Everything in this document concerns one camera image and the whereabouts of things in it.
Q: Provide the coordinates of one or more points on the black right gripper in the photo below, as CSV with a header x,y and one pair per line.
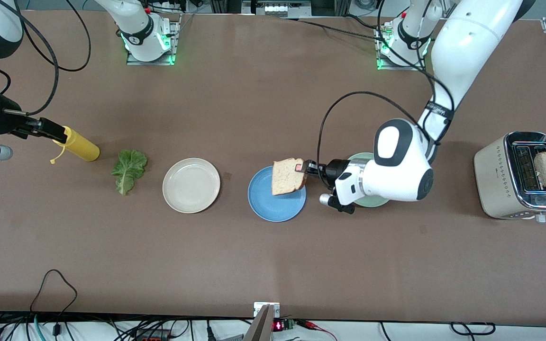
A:
x,y
4,119

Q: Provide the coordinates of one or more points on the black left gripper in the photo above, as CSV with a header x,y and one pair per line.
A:
x,y
333,170

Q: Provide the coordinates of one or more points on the yellow squeeze bottle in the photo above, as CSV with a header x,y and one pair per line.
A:
x,y
83,149

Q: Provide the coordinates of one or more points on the green lettuce leaf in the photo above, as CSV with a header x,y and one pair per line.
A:
x,y
128,166

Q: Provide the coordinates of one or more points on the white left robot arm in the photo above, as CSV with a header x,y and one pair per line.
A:
x,y
467,47

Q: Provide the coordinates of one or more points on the pale green plate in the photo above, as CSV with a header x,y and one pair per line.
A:
x,y
360,157

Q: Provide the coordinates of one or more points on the blue plate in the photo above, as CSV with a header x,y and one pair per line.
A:
x,y
277,210

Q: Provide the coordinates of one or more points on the beige plate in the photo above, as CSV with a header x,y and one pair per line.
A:
x,y
191,185

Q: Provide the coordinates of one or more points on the red LED display module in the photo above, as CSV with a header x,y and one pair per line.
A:
x,y
278,326

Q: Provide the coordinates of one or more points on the lit electronics box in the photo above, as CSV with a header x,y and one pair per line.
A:
x,y
277,8

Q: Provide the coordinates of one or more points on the cream toaster with chrome top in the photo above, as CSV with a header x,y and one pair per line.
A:
x,y
493,180

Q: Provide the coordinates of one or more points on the white power strip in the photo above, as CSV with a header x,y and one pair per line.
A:
x,y
178,4

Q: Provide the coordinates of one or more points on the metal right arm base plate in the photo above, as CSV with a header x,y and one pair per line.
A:
x,y
152,63

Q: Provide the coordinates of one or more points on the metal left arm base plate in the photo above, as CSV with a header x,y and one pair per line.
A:
x,y
405,68

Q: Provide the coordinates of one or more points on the white table edge bracket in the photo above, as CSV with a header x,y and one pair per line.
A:
x,y
259,308

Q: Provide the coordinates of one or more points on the grey camera pole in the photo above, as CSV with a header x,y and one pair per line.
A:
x,y
261,331

